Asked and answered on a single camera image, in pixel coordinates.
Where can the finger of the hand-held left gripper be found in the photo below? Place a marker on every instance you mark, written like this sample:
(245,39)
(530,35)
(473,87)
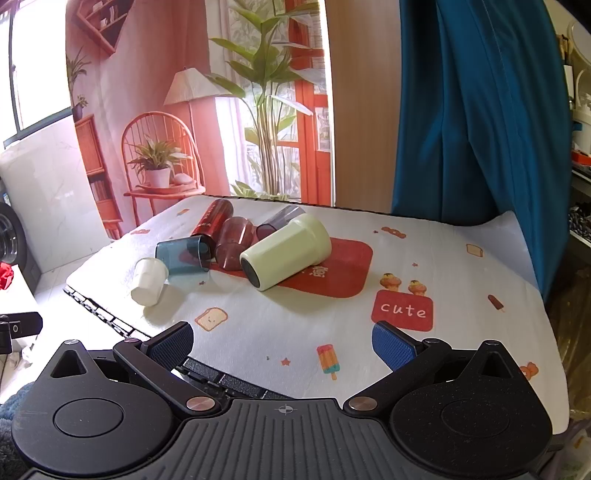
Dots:
(21,325)

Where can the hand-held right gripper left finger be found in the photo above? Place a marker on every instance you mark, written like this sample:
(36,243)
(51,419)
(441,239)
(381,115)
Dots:
(171,345)

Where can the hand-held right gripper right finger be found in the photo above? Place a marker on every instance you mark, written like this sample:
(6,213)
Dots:
(392,345)

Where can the pale green cup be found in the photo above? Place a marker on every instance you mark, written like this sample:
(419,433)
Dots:
(288,251)

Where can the small white cup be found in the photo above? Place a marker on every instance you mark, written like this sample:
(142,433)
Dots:
(148,281)

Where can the blue translucent cup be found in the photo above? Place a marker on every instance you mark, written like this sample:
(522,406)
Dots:
(178,256)

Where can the dark red translucent cup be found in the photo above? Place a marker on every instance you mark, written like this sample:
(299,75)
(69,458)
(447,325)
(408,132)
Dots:
(233,244)

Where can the grey translucent cup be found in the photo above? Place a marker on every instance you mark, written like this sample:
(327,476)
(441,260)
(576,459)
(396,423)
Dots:
(279,221)

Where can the red cloth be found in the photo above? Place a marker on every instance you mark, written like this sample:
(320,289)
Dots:
(5,277)

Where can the printed white tablecloth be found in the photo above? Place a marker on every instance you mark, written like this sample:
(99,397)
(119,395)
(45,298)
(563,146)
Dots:
(461,295)

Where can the dark round appliance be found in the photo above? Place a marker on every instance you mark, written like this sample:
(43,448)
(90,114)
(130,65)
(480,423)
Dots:
(11,240)

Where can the grey-blue towel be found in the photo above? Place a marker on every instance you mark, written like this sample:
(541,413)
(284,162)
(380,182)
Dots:
(9,429)

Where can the red metallic can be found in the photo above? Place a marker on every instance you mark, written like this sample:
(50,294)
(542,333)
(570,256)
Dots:
(211,224)

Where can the white marble board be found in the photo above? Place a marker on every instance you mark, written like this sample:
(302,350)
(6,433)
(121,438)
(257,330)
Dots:
(51,194)

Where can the blue curtain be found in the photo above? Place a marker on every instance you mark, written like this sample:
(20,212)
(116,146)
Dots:
(461,115)

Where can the cluttered white shelf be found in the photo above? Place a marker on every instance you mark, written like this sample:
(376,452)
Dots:
(579,138)

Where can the printed room wall tapestry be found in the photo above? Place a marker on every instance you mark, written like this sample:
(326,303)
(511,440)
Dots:
(184,92)

